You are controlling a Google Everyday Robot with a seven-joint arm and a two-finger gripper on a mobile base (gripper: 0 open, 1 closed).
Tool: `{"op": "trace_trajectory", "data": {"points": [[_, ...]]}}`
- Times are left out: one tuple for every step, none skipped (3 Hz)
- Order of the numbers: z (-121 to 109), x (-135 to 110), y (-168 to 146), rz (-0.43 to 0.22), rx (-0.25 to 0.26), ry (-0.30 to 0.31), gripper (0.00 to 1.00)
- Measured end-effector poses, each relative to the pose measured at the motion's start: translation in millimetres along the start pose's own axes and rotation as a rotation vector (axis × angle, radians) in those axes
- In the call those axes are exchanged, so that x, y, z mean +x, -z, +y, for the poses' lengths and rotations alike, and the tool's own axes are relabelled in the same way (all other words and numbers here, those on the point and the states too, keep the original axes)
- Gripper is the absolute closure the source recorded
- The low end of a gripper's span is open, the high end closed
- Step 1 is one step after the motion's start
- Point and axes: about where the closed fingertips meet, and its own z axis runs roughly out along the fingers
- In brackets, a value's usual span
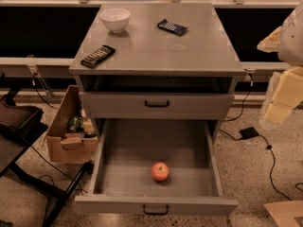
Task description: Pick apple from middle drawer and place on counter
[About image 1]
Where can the yellow bottle in box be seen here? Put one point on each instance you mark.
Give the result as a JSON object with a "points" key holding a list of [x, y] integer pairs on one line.
{"points": [[87, 123]]}

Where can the closed grey upper drawer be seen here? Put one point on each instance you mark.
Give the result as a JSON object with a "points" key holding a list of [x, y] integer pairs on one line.
{"points": [[156, 105]]}

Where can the open grey lower drawer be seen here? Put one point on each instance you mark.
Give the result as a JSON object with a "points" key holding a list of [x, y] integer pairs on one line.
{"points": [[128, 148]]}

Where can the cardboard box with items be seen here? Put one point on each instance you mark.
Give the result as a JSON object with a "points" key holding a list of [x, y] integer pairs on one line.
{"points": [[64, 146]]}

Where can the red apple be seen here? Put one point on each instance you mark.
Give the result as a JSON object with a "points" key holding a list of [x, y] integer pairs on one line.
{"points": [[160, 171]]}

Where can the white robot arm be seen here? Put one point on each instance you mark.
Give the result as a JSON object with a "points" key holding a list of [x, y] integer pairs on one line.
{"points": [[290, 50]]}

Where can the grey drawer cabinet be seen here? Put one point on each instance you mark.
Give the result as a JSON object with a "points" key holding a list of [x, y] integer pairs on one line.
{"points": [[152, 60]]}

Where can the black snack packet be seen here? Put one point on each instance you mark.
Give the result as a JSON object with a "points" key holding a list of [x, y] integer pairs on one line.
{"points": [[98, 56]]}

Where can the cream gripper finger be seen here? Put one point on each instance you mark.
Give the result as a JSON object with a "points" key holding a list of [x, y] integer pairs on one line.
{"points": [[270, 43], [287, 96]]}

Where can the white bowl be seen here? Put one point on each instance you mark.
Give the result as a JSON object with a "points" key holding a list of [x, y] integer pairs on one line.
{"points": [[116, 19]]}

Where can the green bag in box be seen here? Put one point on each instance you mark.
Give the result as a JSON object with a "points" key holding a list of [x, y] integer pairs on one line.
{"points": [[75, 124]]}

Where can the cardboard sheet on floor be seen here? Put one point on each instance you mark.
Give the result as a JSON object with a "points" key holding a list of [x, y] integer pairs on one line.
{"points": [[286, 213]]}

